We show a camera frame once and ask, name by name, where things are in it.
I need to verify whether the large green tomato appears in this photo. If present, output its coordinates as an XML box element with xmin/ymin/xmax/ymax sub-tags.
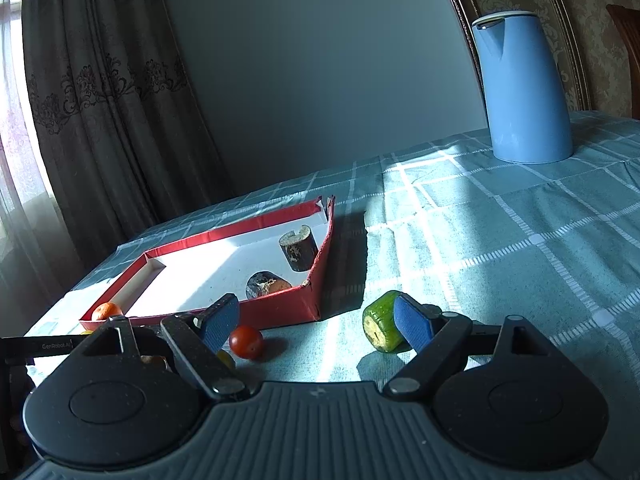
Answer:
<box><xmin>216</xmin><ymin>350</ymin><xmax>235</xmax><ymax>370</ymax></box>

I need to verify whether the teal checkered tablecloth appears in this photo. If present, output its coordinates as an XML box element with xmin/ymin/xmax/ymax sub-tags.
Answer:
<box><xmin>32</xmin><ymin>112</ymin><xmax>639</xmax><ymax>479</ymax></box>

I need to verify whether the wooden chair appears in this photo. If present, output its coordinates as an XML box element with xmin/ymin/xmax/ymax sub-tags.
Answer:
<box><xmin>606</xmin><ymin>4</ymin><xmax>640</xmax><ymax>77</ymax></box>

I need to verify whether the dark wooden headboard frame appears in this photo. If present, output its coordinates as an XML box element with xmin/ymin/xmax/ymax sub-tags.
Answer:
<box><xmin>450</xmin><ymin>0</ymin><xmax>639</xmax><ymax>117</ymax></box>

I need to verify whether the blue electric kettle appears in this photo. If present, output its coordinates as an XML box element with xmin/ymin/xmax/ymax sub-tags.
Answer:
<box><xmin>472</xmin><ymin>10</ymin><xmax>573</xmax><ymax>165</ymax></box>

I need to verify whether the red cardboard tray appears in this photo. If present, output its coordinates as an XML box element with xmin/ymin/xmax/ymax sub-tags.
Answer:
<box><xmin>79</xmin><ymin>196</ymin><xmax>335</xmax><ymax>330</ymax></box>

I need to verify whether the green cucumber piece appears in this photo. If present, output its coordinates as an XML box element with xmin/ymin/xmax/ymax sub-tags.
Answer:
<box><xmin>362</xmin><ymin>290</ymin><xmax>406</xmax><ymax>353</ymax></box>

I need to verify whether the orange mandarin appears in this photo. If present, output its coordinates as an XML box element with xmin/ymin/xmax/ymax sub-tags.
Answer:
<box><xmin>91</xmin><ymin>302</ymin><xmax>124</xmax><ymax>322</ymax></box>

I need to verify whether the dark brown curtain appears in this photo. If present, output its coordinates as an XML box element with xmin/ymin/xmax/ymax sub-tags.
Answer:
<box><xmin>3</xmin><ymin>0</ymin><xmax>233</xmax><ymax>282</ymax></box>

